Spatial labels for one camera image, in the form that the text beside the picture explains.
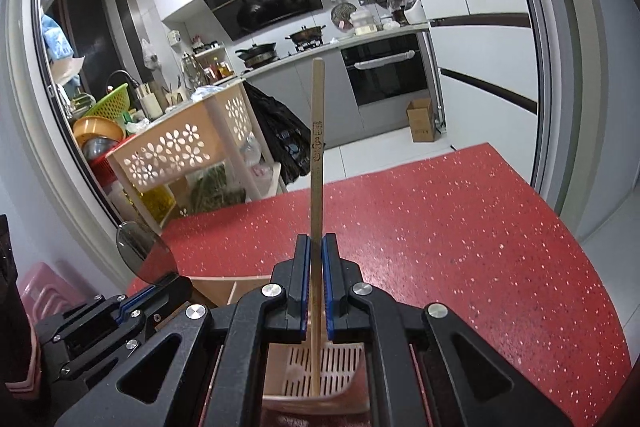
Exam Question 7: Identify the black wok on stove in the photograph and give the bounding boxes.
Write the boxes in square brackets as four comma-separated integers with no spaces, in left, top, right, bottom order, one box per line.
[286,25,326,46]

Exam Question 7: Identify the steel bowl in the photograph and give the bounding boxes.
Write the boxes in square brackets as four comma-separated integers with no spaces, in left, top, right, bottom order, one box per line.
[81,136,118,161]

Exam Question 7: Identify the green plastic colander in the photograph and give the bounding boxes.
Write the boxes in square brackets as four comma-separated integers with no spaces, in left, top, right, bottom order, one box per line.
[86,83,130,120]

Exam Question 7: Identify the cardboard box on floor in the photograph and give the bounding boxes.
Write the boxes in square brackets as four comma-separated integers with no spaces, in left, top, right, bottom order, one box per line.
[406,98,435,143]

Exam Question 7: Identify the bamboo chopstick with print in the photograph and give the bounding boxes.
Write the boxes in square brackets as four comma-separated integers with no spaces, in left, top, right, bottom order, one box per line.
[309,57,326,397]

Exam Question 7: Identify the beige flower-pattern storage cart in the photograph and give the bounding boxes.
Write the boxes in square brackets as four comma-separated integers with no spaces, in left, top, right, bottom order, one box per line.
[106,78,285,234]

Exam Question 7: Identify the black pan on stove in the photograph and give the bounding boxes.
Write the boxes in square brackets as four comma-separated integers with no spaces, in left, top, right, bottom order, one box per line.
[235,42,278,69]

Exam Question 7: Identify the orange plastic basin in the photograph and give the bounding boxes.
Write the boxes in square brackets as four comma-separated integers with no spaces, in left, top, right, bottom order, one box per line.
[73,116,125,146]

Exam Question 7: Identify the dark spoon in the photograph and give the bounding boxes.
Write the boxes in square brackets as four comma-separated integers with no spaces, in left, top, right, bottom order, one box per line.
[116,221,179,285]

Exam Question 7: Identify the black built-in oven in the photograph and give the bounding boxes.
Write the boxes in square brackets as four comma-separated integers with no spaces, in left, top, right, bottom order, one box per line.
[341,34,427,106]

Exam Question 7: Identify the beige plastic utensil holder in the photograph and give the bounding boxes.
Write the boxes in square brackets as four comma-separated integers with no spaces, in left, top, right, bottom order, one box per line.
[193,271,369,426]

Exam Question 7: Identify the pink plastic stool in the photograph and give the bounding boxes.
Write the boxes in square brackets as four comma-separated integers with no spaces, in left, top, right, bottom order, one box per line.
[18,262,86,325]

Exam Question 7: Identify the white refrigerator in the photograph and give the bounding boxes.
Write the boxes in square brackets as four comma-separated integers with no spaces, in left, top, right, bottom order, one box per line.
[421,0,538,181]

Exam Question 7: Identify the black plastic bag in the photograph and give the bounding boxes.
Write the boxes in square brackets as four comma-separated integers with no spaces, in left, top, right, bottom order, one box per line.
[244,82,311,185]

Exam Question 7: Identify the red plastic basket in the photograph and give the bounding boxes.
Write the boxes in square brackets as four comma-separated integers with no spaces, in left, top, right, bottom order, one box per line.
[88,138,130,187]

